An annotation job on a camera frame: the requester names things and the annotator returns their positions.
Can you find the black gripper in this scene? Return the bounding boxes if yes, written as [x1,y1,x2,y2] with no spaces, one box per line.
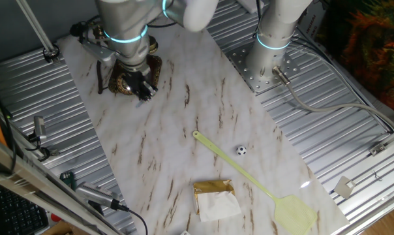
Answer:
[123,69,159,102]

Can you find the vintage brass rotary phone base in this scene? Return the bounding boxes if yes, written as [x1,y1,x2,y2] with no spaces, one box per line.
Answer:
[108,54,163,98]

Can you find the green hex key holder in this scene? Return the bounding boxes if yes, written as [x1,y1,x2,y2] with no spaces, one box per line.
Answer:
[59,171,77,192]

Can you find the gold tissue pack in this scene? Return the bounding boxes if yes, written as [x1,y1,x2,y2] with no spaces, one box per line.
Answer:
[192,178,243,223]

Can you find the white slanted pole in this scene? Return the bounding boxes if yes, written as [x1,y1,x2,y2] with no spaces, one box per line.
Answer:
[16,0,56,55]

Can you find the brown cardboard box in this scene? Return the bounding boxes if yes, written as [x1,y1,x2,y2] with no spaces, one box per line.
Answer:
[42,220,76,235]

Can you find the black keyboard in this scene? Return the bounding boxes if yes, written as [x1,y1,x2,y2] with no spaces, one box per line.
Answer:
[0,184,50,235]

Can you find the white box with red print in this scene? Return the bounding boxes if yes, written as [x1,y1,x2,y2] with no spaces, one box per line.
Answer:
[296,0,330,45]

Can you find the yellow-green fly swatter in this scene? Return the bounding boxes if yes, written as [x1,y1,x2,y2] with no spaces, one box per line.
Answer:
[192,130,318,235]

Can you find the white square tag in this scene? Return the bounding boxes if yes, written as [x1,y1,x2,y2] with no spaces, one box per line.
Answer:
[333,176,357,200]

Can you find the colourful patterned cloth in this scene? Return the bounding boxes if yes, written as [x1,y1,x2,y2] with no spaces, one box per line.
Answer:
[317,0,394,118]

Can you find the dark phone cord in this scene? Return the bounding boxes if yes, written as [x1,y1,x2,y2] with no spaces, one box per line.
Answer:
[95,60,104,95]

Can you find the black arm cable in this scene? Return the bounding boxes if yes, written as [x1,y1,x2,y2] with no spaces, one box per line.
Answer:
[146,0,264,37]

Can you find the black pole base ring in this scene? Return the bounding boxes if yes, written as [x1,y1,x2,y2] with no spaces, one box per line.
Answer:
[42,44,61,65]

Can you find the small silver camera on mount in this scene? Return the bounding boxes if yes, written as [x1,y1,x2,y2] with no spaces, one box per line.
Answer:
[26,115,51,144]

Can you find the silver ribbed camera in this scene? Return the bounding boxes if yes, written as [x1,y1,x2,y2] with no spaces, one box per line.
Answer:
[75,181,122,212]

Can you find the black camera cable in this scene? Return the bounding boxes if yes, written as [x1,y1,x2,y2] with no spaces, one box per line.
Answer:
[117,204,149,235]

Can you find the aluminium frame bar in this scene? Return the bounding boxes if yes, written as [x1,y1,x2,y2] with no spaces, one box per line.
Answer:
[0,132,126,235]

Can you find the thin white cables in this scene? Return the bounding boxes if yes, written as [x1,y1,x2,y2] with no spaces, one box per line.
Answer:
[290,39,394,130]

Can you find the thick grey robot cable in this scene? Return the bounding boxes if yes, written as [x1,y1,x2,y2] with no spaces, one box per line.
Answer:
[271,65,394,131]

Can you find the small metal corner bracket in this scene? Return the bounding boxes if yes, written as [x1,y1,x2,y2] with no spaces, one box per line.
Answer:
[369,142,387,157]

